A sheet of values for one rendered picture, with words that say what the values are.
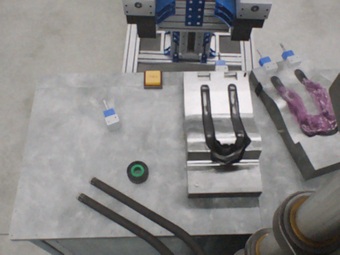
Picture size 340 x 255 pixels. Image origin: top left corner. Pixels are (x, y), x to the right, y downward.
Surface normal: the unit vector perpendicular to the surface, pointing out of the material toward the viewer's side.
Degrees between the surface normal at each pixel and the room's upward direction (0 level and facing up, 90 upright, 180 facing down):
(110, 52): 0
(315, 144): 0
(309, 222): 90
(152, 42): 0
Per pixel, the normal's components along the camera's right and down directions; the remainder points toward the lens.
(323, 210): -0.90, 0.38
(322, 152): 0.00, -0.47
